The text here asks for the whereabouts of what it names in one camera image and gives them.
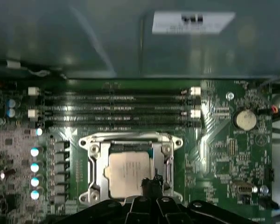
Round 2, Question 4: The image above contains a round coin battery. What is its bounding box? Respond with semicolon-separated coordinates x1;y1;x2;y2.
231;107;258;131

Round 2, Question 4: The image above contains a silver square CPU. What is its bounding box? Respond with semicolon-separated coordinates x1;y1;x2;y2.
104;141;156;199

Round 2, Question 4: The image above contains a black RAM slot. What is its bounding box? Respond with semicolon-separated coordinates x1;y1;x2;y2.
28;86;203;98
37;98;203;108
28;108;203;119
37;119;203;128

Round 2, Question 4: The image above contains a white plastic clip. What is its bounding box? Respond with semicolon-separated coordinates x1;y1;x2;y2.
6;59;21;69

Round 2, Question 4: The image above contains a CPU socket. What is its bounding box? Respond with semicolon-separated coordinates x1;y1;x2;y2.
77;131;184;204

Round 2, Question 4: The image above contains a white label sticker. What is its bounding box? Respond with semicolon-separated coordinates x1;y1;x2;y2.
151;10;237;35

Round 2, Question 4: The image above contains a green motherboard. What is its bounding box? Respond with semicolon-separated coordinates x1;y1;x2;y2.
0;77;280;224

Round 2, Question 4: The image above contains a black open PC case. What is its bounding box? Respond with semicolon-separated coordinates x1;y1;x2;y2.
0;0;280;81

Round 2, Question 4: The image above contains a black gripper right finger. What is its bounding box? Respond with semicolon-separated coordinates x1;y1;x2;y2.
154;174;259;224

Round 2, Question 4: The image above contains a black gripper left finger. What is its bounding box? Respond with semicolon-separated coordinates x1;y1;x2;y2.
60;177;154;224

